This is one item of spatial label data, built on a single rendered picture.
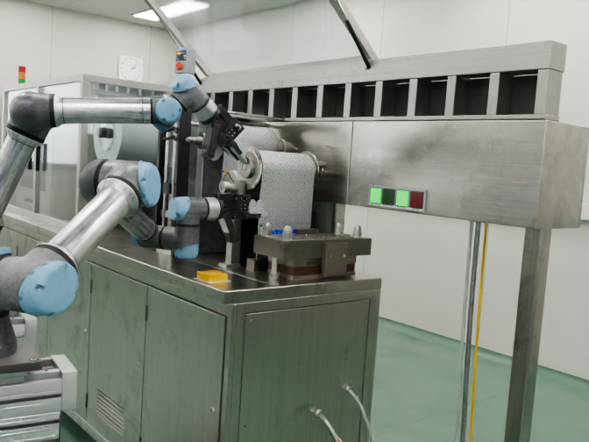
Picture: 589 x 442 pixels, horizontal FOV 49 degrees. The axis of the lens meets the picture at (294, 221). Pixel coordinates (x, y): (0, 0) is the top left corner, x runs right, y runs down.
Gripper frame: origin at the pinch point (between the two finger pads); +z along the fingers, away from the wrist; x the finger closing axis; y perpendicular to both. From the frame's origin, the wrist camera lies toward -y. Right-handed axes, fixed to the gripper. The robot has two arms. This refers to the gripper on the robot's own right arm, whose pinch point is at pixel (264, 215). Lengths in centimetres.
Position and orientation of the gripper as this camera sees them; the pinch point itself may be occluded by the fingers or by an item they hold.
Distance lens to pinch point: 222.8
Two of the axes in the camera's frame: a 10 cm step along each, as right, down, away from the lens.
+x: -6.4, -1.1, 7.6
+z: 7.7, 0.0, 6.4
